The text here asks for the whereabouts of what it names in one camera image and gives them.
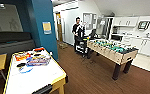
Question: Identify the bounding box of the green-field foosball table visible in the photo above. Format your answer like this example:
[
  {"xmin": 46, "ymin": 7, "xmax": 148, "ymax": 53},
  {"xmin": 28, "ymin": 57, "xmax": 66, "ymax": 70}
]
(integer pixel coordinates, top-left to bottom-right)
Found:
[{"xmin": 86, "ymin": 39, "xmax": 139, "ymax": 81}]

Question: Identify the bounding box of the dark grey sofa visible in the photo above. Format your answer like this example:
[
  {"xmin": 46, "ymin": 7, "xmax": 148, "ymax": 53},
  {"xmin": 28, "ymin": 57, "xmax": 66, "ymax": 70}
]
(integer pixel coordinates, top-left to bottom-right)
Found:
[{"xmin": 0, "ymin": 31, "xmax": 37, "ymax": 57}]

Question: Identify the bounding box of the red and black item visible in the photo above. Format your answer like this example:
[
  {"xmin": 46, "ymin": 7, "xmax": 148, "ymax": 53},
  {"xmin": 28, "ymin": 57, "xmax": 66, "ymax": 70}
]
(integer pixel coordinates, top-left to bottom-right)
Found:
[{"xmin": 33, "ymin": 47, "xmax": 46, "ymax": 53}]

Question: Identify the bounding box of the orange game box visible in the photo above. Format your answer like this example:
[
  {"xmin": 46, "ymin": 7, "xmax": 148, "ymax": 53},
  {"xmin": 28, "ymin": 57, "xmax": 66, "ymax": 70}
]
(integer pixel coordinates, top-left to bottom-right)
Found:
[{"xmin": 14, "ymin": 52, "xmax": 32, "ymax": 62}]

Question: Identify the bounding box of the stainless steel refrigerator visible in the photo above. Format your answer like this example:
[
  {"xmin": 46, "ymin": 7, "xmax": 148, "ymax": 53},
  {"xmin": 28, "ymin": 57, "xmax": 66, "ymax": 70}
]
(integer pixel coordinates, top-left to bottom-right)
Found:
[{"xmin": 97, "ymin": 15, "xmax": 114, "ymax": 42}]

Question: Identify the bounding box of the white two-door base cabinet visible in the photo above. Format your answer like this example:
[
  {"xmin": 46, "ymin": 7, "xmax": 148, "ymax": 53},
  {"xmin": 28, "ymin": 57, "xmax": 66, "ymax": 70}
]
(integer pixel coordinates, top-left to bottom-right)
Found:
[{"xmin": 138, "ymin": 38, "xmax": 150, "ymax": 57}]

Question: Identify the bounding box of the black built-in microwave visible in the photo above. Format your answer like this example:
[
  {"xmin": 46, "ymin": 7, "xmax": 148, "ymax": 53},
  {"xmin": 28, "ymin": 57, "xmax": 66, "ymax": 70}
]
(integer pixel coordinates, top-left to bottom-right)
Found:
[{"xmin": 110, "ymin": 33, "xmax": 125, "ymax": 43}]

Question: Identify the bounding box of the blue-rimmed clear bowl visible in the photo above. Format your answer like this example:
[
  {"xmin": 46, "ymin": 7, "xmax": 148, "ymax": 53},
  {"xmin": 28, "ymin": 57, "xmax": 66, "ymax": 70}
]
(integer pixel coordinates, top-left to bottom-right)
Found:
[{"xmin": 18, "ymin": 65, "xmax": 34, "ymax": 74}]

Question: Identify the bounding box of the yellow air hockey table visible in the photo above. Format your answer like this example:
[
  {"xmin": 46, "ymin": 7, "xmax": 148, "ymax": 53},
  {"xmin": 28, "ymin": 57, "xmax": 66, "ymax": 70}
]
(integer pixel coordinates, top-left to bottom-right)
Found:
[{"xmin": 2, "ymin": 46, "xmax": 69, "ymax": 94}]

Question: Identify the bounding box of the brown wooden door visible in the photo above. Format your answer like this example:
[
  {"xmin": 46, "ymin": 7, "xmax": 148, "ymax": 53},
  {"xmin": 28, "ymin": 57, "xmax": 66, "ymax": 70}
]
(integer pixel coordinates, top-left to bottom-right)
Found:
[{"xmin": 55, "ymin": 13, "xmax": 64, "ymax": 43}]

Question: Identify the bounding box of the yellow wall sign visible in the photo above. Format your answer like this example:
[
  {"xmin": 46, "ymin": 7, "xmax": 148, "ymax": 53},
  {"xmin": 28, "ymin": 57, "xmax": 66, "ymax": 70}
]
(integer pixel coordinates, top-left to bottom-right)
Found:
[{"xmin": 42, "ymin": 21, "xmax": 53, "ymax": 35}]

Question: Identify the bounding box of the black air hockey striker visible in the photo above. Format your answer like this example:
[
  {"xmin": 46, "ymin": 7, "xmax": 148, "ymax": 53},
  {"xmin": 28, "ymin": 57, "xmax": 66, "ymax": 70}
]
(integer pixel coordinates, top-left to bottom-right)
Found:
[
  {"xmin": 16, "ymin": 62, "xmax": 27, "ymax": 68},
  {"xmin": 33, "ymin": 53, "xmax": 43, "ymax": 58}
]

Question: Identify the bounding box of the grey wall notice board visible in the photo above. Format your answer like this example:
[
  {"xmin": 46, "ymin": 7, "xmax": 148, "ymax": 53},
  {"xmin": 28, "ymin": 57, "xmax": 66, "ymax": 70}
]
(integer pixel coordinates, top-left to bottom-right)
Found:
[{"xmin": 82, "ymin": 12, "xmax": 98, "ymax": 30}]

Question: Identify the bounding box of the white drawer unit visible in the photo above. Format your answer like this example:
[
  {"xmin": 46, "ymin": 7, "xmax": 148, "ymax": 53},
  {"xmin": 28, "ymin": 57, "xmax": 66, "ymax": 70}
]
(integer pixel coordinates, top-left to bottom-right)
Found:
[{"xmin": 123, "ymin": 35, "xmax": 140, "ymax": 52}]

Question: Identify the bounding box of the white wall outlet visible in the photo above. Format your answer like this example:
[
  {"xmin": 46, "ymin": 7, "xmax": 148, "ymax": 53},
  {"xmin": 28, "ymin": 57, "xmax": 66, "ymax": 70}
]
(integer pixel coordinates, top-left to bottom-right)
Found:
[{"xmin": 49, "ymin": 50, "xmax": 54, "ymax": 57}]

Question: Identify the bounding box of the person in black jacket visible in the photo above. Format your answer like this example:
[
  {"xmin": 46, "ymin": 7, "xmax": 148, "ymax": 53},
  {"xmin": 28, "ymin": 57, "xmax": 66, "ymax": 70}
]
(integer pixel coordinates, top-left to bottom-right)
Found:
[{"xmin": 71, "ymin": 17, "xmax": 86, "ymax": 51}]

